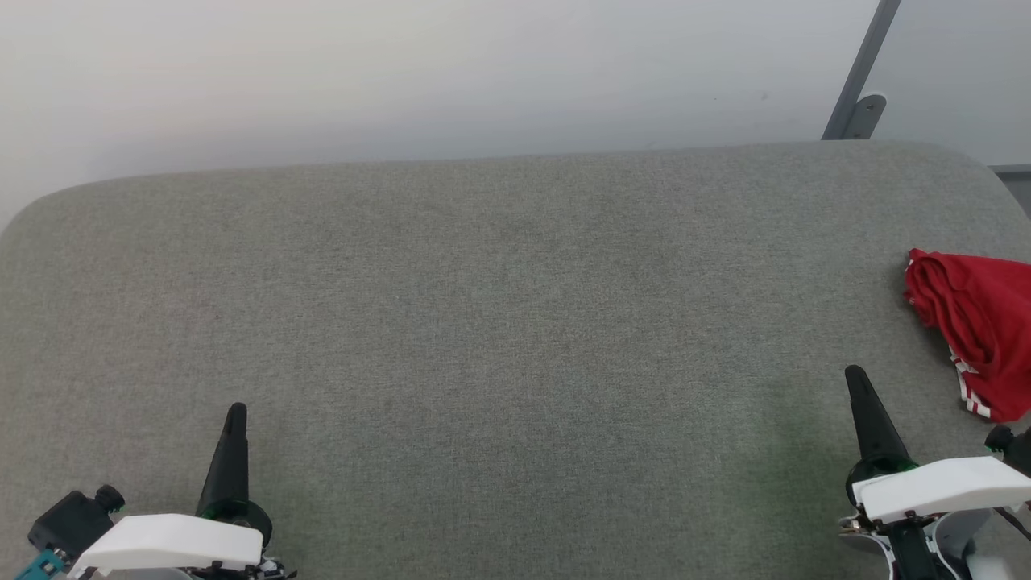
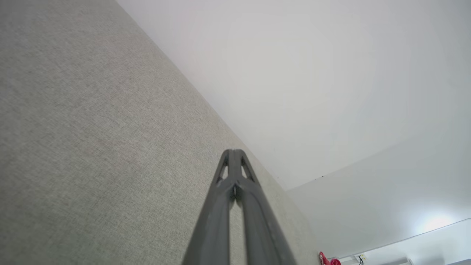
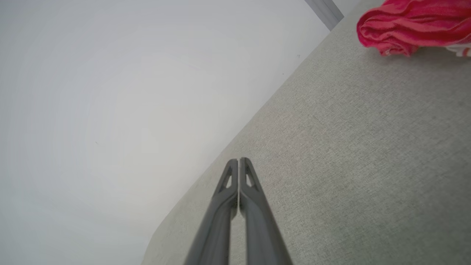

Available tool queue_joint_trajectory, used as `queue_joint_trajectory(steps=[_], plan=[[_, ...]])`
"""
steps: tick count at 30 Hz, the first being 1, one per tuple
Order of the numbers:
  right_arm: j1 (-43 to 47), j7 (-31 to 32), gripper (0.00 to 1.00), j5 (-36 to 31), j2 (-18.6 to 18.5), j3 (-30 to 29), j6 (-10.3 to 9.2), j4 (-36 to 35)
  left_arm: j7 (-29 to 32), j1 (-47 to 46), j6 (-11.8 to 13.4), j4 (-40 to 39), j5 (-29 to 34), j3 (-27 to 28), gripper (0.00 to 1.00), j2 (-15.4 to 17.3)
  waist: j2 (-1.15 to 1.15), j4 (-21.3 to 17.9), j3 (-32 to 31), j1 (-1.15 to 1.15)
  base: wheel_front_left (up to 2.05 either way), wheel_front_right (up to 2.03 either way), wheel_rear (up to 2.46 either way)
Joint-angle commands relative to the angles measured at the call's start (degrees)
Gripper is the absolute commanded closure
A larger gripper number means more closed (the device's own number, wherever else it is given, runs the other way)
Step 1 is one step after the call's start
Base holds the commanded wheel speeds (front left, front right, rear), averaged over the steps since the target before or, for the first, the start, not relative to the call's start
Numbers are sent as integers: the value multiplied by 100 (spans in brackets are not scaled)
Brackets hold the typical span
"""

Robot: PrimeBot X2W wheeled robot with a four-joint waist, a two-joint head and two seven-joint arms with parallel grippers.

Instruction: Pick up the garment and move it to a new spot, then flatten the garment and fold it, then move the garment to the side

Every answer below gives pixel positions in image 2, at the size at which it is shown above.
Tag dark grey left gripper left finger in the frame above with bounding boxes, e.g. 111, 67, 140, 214
182, 149, 236, 265

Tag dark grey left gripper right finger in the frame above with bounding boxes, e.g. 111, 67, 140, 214
232, 149, 297, 265

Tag small red plastic object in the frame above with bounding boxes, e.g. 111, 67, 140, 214
319, 251, 341, 265

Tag light grey fabric sofa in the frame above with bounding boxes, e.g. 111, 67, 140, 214
0, 0, 321, 265

